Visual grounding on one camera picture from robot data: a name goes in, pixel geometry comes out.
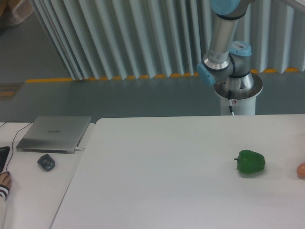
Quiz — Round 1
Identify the person's hand on mouse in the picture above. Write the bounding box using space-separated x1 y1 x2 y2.
0 172 12 189

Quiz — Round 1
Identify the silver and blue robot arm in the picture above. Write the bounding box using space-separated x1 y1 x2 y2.
197 0 305 99

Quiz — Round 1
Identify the striped sleeve forearm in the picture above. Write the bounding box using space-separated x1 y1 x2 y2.
0 185 9 229

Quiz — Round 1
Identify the green bell pepper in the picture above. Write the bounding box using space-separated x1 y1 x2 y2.
235 149 265 174

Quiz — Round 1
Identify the black keyboard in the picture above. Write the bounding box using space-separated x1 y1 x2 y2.
0 146 10 172

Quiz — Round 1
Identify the dark grey computer mouse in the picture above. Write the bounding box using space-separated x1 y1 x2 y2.
37 154 56 172

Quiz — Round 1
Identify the silver closed laptop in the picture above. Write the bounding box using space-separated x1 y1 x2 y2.
16 116 92 153

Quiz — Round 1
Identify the white folding partition screen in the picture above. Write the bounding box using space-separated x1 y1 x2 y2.
31 0 305 80

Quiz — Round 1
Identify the orange round fruit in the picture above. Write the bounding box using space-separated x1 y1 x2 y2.
296 163 305 178

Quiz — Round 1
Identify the black mouse cable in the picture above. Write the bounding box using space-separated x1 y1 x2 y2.
0 120 33 173

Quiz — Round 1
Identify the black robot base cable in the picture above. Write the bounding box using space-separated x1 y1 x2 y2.
228 90 235 116

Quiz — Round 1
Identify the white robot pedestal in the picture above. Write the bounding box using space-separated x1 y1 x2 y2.
213 73 263 116

